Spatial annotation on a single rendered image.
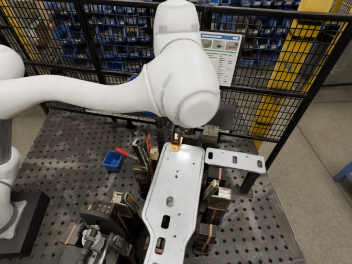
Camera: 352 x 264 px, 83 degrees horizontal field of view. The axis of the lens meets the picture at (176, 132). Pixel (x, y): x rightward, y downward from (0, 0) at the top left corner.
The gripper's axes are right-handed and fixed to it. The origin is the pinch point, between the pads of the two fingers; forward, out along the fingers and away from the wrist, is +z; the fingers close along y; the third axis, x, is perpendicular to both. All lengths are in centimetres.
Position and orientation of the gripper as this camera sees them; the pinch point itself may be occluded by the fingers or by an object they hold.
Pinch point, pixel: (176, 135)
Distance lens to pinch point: 71.5
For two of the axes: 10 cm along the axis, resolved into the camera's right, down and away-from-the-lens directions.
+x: 2.0, -7.3, 6.6
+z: 0.0, 6.7, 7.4
